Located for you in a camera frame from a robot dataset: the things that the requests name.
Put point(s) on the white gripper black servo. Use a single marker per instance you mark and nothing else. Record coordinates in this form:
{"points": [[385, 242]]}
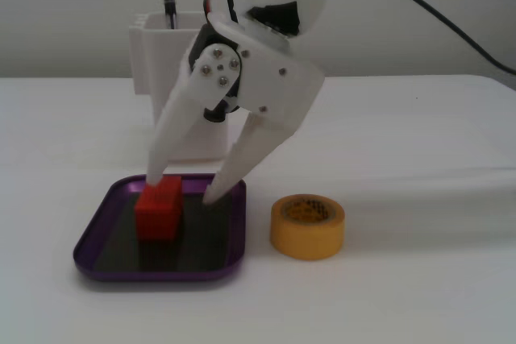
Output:
{"points": [[278, 86]]}

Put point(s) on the red rectangular block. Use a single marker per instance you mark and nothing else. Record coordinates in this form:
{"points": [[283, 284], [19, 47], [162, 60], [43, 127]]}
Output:
{"points": [[157, 219]]}

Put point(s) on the white plastic pen holder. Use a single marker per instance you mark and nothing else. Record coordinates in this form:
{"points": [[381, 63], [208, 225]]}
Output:
{"points": [[145, 62]]}

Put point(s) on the yellow tape roll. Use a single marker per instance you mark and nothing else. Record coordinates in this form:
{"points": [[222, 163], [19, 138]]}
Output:
{"points": [[298, 239]]}

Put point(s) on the purple metal tray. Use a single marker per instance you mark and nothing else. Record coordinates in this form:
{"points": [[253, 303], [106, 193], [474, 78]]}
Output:
{"points": [[121, 255]]}

